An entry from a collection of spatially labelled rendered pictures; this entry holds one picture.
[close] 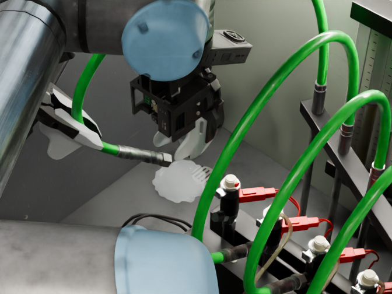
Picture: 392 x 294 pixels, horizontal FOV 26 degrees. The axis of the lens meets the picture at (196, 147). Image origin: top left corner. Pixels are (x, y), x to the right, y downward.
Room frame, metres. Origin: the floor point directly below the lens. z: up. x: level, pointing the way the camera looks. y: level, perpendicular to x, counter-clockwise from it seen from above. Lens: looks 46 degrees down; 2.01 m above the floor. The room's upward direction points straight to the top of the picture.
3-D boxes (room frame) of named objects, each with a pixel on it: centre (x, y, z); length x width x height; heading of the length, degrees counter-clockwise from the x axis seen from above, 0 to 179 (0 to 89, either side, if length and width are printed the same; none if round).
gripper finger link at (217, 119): (0.74, -0.01, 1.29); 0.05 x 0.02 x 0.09; 46
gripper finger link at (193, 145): (0.73, 0.01, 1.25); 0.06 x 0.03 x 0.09; 136
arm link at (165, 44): (0.65, 0.04, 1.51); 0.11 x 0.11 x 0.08; 85
